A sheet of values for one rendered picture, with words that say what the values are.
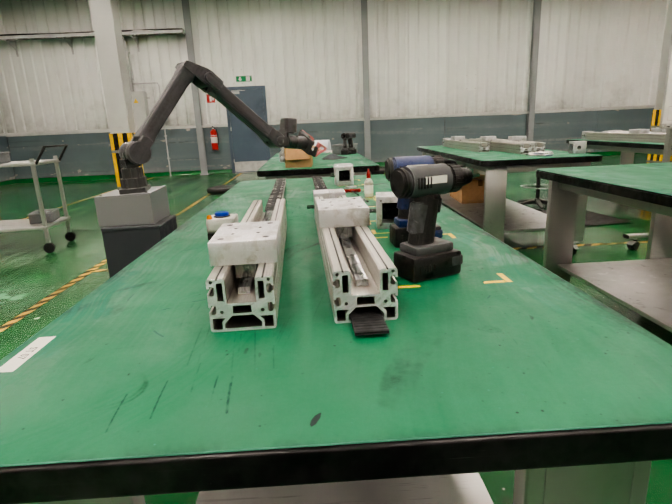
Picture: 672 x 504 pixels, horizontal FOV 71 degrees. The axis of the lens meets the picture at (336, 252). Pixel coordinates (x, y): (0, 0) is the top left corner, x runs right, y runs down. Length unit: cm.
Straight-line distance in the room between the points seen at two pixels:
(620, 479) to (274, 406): 44
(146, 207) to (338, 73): 1104
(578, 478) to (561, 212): 245
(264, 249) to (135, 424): 34
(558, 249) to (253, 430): 273
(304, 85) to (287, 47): 96
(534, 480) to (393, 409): 23
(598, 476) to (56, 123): 1380
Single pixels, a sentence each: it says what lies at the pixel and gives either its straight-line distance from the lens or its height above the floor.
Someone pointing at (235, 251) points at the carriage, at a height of 89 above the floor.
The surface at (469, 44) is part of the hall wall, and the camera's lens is 1320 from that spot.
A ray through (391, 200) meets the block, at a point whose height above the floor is 86.
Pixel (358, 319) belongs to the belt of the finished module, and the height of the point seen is 79.
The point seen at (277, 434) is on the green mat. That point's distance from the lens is 52.
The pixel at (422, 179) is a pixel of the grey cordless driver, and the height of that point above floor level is 98.
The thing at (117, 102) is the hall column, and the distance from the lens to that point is 789.
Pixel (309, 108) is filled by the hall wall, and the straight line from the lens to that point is 1252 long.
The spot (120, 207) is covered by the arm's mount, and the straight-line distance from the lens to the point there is 177.
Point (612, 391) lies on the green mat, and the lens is 63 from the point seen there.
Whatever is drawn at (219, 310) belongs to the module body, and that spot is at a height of 81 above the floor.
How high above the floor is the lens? 108
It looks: 15 degrees down
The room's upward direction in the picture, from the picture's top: 3 degrees counter-clockwise
